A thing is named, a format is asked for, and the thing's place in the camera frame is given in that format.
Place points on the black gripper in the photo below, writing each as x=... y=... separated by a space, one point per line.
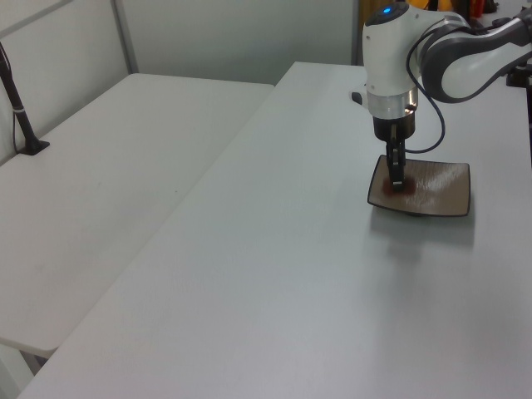
x=394 y=126

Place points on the small round reddish-brown food item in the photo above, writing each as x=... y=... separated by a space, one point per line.
x=409 y=189

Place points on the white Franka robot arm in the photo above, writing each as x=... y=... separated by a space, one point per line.
x=386 y=54

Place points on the square brown ceramic plate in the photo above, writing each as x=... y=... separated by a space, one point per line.
x=436 y=191

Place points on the black table clamp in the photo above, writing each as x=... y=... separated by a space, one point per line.
x=519 y=77

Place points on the red bottle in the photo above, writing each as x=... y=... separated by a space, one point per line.
x=479 y=7

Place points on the black pole stand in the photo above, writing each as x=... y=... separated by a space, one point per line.
x=21 y=116

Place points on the white table leg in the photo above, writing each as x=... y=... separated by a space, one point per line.
x=16 y=374

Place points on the grey partition frame post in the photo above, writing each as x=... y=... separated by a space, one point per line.
x=124 y=37

